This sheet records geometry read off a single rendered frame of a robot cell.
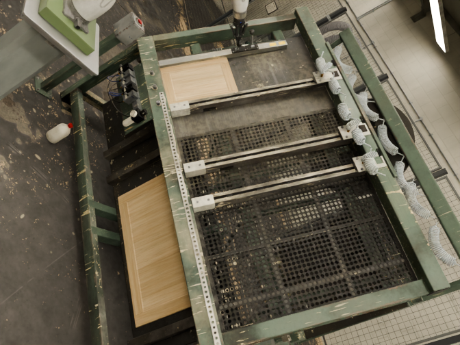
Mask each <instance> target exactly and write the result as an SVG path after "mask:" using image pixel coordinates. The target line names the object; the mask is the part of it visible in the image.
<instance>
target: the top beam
mask: <svg viewBox="0 0 460 345"><path fill-rule="evenodd" d="M294 13H295V15H296V25H297V27H298V30H299V32H300V33H301V36H302V37H303V40H304V41H305V44H306V46H307V48H308V50H309V52H310V54H311V57H312V59H313V61H314V63H315V64H316V59H317V58H320V57H321V55H322V52H323V51H324V53H323V55H322V58H324V60H325V63H329V62H330V63H332V62H331V60H333V58H332V57H331V54H330V53H329V51H328V49H327V47H326V45H325V43H326V42H325V40H324V38H323V37H322V34H321V33H320V30H319V29H318V26H317V25H316V22H315V20H314V18H313V16H312V15H311V12H310V11H309V9H308V7H307V6H304V7H299V8H295V11H294ZM337 81H338V84H339V85H340V87H341V90H340V92H341V93H343V94H345V96H346V99H345V102H344V103H345V104H347V106H348V110H349V112H351V118H356V119H360V116H361V114H360V112H359V110H358V108H357V106H356V104H355V102H354V100H353V98H352V96H351V94H350V92H349V90H348V88H347V87H346V84H345V83H344V80H343V79H339V80H337ZM325 86H326V87H327V90H328V92H329V94H330V96H331V98H332V100H333V102H334V105H335V107H336V109H337V106H338V105H339V104H340V103H343V101H344V97H345V96H344V95H343V94H340V93H338V94H333V93H332V92H331V91H330V88H329V84H328V82H326V84H325ZM365 137H366V140H365V143H366V144H369V145H370V146H371V147H369V146H367V145H365V144H362V145H357V144H356V143H355V141H354V140H353V138H352V142H353V144H354V146H355V148H356V151H357V153H358V155H359V156H363V155H364V154H366V153H369V152H370V149H371V148H372V150H371V151H373V152H374V151H375V152H376V149H377V148H378V147H377V145H376V143H375V141H374V139H373V137H372V135H371V134H370V135H366V136H365ZM378 173H382V174H384V175H385V176H383V175H380V174H378ZM378 173H377V174H375V175H370V174H369V173H368V172H367V174H368V176H369V178H370V180H371V182H372V185H373V186H374V189H375V190H376V193H377V194H378V196H379V199H380V201H381V203H382V205H383V207H384V209H385V211H386V214H387V216H388V218H389V220H390V222H391V224H392V226H393V228H394V230H395V232H396V235H397V236H398V239H399V240H400V243H401V245H402V247H403V249H404V251H405V253H406V255H407V257H408V260H409V262H410V264H411V266H412V268H413V270H414V272H415V274H416V276H417V278H418V280H420V279H422V280H424V282H425V284H426V286H427V288H428V290H429V294H427V296H429V295H432V294H436V293H439V292H443V291H444V290H447V289H449V288H450V284H449V282H448V280H447V278H446V276H445V274H444V272H443V270H442V268H441V266H440V265H439V263H438V261H437V259H436V257H435V255H434V253H433V251H432V249H431V247H430V245H429V243H428V241H427V239H426V238H425V236H424V234H423V232H422V230H421V228H420V226H419V224H418V221H417V220H416V217H415V216H414V214H413V212H412V210H411V208H410V206H409V204H408V202H407V200H406V198H405V196H404V194H403V192H402V190H401V189H400V186H399V184H398V182H397V181H396V179H395V178H393V176H392V174H391V172H390V171H389V168H388V167H387V166H385V167H381V168H378Z"/></svg>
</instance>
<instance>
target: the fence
mask: <svg viewBox="0 0 460 345"><path fill-rule="evenodd" d="M282 41H285V44H279V43H278V42H282ZM270 43H274V42H268V43H263V44H258V47H259V49H256V50H252V51H244V52H239V53H232V51H231V49H227V50H222V51H215V52H210V53H202V54H197V55H189V56H185V57H177V58H173V59H168V60H160V61H158V62H159V67H160V68H164V67H169V66H176V65H181V64H189V63H193V62H201V61H205V60H212V59H217V58H225V57H227V58H235V57H240V56H244V55H251V54H256V53H263V52H268V51H276V50H280V49H286V48H287V45H288V44H287V42H286V40H280V41H276V42H275V43H276V44H277V45H275V46H270V45H269V44H270Z"/></svg>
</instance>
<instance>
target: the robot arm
mask: <svg viewBox="0 0 460 345"><path fill-rule="evenodd" d="M115 1H116V0H63V10H62V13H63V15H64V16H66V17H67V18H69V19H70V20H71V21H72V22H74V25H75V28H76V29H82V30H83V32H84V33H85V34H88V33H89V30H88V24H89V23H90V22H91V21H93V20H94V19H96V18H98V17H100V16H101V15H102V14H104V13H105V12H107V11H108V10H109V9H110V8H111V7H112V6H113V5H114V3H115ZM231 4H232V5H233V24H230V28H231V30H232V33H233V37H235V39H236V42H239V41H240V40H241V37H242V36H243V35H244V33H245V31H246V27H247V26H248V22H245V17H246V11H247V7H248V0H231ZM233 26H235V33H234V30H233ZM242 26H243V29H242ZM238 28H239V34H238Z"/></svg>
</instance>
